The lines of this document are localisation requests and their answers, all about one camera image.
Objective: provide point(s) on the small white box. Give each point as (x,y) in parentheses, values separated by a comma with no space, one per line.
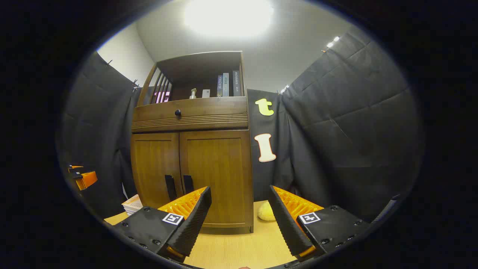
(205,93)

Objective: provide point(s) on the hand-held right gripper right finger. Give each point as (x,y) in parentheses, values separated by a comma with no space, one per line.
(285,224)

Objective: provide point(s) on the small ceiling light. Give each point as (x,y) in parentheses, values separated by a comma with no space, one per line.
(333,41)

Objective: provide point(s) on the wooden drawer with black knob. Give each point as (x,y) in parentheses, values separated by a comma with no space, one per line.
(209,110)

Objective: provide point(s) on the round yellow soft object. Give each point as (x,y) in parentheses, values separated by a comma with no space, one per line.
(266,212)

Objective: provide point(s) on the light blue book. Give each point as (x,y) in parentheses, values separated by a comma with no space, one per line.
(225,84)

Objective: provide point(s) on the dark book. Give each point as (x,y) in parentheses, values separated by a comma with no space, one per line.
(236,83)

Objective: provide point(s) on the grey-blue book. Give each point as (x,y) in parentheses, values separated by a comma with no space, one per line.
(220,86)

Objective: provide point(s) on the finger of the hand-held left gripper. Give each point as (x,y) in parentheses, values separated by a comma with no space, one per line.
(87,179)
(75,167)

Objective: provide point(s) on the large ceiling light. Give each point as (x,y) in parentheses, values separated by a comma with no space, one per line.
(228,16)

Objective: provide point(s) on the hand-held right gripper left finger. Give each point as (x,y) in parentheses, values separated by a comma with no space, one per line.
(194,224)

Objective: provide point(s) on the stack of white booklets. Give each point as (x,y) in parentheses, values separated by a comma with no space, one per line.
(132,204)

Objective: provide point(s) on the black backdrop cloth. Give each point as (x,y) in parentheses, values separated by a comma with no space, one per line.
(354,112)

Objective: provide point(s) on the wooden double-door shoe cabinet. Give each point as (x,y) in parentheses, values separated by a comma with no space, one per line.
(201,61)

